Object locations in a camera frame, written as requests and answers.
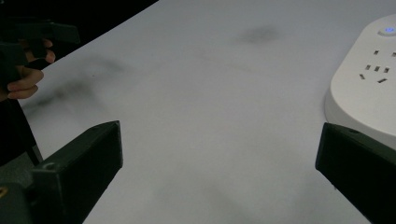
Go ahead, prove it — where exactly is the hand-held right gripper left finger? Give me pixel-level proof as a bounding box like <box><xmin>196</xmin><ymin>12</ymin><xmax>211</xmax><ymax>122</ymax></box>
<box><xmin>30</xmin><ymin>119</ymin><xmax>124</xmax><ymax>224</ymax></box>

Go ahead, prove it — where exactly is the white power strip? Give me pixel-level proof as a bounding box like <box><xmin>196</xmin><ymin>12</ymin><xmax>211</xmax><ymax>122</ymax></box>
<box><xmin>324</xmin><ymin>13</ymin><xmax>396</xmax><ymax>151</ymax></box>

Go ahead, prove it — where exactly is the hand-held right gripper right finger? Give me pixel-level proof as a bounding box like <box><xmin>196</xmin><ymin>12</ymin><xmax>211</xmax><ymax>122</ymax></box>
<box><xmin>315</xmin><ymin>121</ymin><xmax>396</xmax><ymax>224</ymax></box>

